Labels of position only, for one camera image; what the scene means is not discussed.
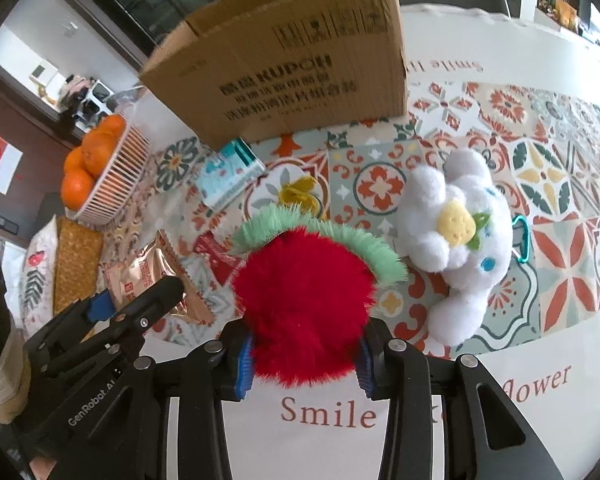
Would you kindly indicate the white slatted fruit basket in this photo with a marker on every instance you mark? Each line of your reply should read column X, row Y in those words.
column 115, row 180

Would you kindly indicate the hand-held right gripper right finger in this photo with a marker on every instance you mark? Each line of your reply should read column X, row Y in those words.
column 365, row 366

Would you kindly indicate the white flower plush toy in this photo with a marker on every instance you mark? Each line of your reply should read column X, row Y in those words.
column 430, row 200

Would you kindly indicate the patterned tile print tablecloth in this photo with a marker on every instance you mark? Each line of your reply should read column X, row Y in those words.
column 545, row 310

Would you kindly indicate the white printed pillow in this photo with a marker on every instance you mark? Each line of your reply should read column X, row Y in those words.
column 35, row 272

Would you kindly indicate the brown cardboard box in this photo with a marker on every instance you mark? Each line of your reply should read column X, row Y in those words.
column 290, row 60

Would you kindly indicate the teal carabiner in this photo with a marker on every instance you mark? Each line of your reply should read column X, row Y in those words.
column 520, row 219

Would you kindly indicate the red fluffy plush toy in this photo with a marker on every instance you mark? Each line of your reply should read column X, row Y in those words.
column 300, row 300

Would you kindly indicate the bronze snack packet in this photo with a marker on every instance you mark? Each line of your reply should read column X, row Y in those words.
column 120, row 285
column 162, row 260

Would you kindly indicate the teal tissue packet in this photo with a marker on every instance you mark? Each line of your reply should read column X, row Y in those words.
column 225, row 175

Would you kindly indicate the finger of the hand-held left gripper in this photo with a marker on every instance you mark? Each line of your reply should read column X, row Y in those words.
column 99, row 306
column 152, row 300

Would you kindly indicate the person's left forearm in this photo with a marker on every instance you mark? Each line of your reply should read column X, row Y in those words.
column 2, row 391

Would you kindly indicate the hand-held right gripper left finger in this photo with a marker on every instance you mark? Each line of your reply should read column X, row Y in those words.
column 243, row 366

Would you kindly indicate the orange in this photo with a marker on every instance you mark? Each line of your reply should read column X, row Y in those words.
column 77, row 188
column 98, row 152
column 107, row 126
column 72, row 162

